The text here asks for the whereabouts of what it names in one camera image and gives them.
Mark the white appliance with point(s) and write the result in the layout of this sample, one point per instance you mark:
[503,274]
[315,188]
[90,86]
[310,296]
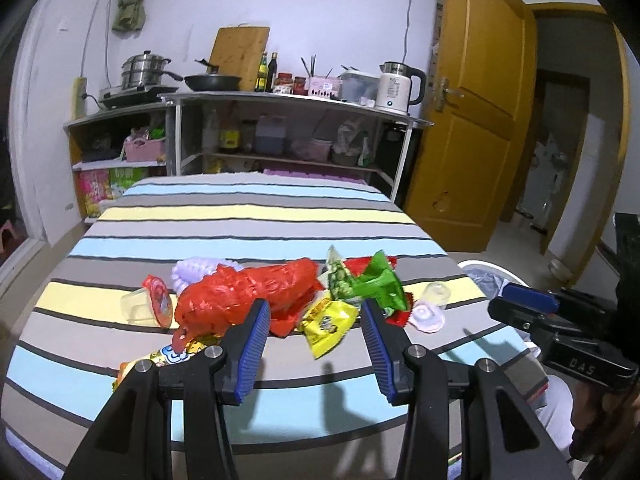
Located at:
[542,185]

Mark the pink printed box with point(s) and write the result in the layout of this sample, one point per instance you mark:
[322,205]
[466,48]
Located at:
[92,192]

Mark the pink plastic basket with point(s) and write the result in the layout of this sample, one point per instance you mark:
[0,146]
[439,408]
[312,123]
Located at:
[145,151]

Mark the clear empty jelly cup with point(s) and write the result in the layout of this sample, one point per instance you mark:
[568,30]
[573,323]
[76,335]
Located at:
[425,316]

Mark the pink chopstick holder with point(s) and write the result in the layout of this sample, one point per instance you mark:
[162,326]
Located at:
[322,88]

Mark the white plastic bags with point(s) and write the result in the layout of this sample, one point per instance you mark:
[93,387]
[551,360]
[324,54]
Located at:
[347,142]

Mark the white electric kettle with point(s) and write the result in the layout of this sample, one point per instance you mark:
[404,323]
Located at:
[392,92]

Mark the clear jelly cup red lid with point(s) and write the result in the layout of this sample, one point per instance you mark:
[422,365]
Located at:
[160,300]

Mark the small red sauce jar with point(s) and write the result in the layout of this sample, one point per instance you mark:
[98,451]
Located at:
[300,86]

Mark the light grey cloth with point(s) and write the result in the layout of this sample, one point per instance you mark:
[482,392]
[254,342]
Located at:
[555,400]

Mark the green white pea snack packet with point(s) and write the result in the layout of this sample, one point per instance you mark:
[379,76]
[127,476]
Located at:
[340,280]

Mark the green yellow oil bottle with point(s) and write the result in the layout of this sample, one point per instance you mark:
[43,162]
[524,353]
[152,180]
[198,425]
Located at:
[261,77]

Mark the pink plastic bag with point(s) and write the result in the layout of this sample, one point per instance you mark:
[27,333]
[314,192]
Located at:
[310,150]

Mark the bundle of chopsticks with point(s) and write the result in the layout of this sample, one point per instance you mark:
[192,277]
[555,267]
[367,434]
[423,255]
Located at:
[312,67]

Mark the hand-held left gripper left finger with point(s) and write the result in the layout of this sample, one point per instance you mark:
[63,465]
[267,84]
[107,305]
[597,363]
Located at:
[252,355]

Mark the grey metal kitchen rack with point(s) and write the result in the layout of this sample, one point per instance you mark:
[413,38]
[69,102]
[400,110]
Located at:
[300,102]

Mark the clear plastic bottle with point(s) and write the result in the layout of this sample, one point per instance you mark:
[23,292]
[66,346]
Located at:
[211,132]

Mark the small clear plastic cup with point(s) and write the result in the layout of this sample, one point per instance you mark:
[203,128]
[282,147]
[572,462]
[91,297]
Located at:
[436,295]

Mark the pink plastic stool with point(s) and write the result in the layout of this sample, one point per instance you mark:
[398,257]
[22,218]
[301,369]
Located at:
[9,237]

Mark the stainless steel steamer pot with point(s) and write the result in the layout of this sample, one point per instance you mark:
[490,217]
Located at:
[142,72]

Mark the yellow label bottle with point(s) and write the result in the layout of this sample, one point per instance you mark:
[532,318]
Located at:
[229,137]

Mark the dark pot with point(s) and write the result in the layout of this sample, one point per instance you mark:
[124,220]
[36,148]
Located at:
[100,149]

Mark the white bowl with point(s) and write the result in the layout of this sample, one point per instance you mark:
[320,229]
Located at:
[560,270]

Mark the wooden shelf unit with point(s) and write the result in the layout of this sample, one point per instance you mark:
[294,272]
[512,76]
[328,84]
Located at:
[115,114]

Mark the white bin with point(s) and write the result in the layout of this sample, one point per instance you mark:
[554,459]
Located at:
[492,266]

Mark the black frying pan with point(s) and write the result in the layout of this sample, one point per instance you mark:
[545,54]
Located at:
[212,81]

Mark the dark glass jar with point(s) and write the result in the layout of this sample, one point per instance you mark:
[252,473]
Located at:
[248,137]

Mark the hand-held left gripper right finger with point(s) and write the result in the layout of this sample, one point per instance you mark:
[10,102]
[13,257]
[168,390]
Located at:
[377,355]

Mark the yellow door frame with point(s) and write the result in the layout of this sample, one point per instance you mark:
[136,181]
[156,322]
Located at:
[617,60]

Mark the dark sauce bottle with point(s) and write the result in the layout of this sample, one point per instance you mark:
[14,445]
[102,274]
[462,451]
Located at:
[272,75]

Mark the blue grey plastic jug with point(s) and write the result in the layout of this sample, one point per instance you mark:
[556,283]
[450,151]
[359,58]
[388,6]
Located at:
[270,137]

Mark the black induction cooker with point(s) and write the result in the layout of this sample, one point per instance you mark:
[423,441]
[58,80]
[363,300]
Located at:
[130,97]

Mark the clear plastic storage container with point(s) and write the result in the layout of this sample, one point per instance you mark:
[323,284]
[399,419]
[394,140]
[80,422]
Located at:
[357,87]

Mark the red plastic bag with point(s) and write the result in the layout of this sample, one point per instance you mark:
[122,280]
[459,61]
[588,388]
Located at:
[240,290]

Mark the yellowed power strip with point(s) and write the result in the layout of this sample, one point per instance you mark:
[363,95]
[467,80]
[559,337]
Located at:
[80,95]

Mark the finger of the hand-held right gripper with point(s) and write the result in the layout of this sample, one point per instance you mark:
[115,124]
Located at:
[510,315]
[530,297]

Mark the purple foam mat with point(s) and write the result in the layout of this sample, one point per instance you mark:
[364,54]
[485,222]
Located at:
[320,176]

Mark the yellow wooden door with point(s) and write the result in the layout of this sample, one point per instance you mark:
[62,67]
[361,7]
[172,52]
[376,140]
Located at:
[475,110]

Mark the grey bin liner bag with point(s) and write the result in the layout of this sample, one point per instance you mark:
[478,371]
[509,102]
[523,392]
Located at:
[482,282]

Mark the yellow cooking oil bottle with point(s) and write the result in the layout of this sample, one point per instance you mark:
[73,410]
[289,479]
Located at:
[215,166]

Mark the colourful yellow snack packet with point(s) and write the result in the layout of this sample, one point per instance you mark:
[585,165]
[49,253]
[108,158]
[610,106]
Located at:
[170,355]

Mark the person's right hand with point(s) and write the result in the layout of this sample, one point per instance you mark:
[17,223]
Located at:
[592,410]

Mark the wooden cutting board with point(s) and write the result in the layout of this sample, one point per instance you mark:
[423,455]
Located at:
[240,50]

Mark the green printed box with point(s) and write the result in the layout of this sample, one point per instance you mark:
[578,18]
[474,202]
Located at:
[127,180]

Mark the large red sauce jar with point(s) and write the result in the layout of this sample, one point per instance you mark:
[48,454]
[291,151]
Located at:
[283,85]

